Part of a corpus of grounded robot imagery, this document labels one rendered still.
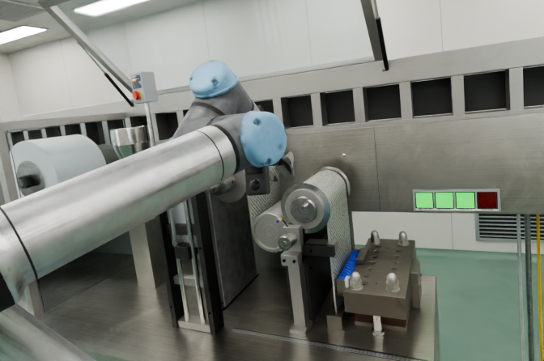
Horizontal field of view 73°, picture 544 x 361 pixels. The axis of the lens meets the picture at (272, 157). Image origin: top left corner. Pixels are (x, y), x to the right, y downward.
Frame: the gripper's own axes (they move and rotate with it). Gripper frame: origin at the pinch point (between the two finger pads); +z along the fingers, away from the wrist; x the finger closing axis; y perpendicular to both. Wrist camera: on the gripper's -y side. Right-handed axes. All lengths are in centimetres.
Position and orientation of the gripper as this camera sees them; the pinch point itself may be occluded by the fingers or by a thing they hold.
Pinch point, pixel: (282, 180)
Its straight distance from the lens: 87.9
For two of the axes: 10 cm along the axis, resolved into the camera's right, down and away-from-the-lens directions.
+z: 3.9, 5.0, 7.7
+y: 1.8, -8.6, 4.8
